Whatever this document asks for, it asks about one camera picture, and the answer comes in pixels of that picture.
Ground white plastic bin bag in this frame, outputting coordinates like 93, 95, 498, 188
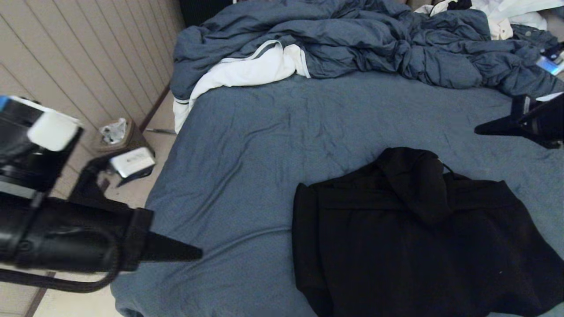
100, 118, 128, 146

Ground brown trash bin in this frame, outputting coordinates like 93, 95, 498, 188
90, 118, 156, 188

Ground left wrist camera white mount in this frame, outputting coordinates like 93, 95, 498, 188
0, 95, 156, 179

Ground white blanket with grey stripe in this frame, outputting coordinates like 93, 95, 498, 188
173, 40, 311, 134

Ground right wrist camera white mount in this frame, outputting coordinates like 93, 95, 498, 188
534, 42, 564, 102

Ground white crumpled clothes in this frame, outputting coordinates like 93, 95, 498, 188
414, 0, 564, 41

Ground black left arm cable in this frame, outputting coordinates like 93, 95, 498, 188
0, 244, 123, 294

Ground crumpled blue duvet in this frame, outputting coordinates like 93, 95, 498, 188
170, 0, 564, 98

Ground small black garment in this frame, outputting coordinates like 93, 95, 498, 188
434, 0, 473, 11

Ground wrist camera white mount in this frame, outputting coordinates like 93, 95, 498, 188
534, 42, 564, 102
0, 95, 156, 179

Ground black zip hoodie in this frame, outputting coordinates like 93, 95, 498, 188
292, 147, 564, 317

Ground blue denim shirt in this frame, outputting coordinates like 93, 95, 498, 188
511, 24, 560, 51

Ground blue bed sheet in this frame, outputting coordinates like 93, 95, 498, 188
109, 70, 564, 317

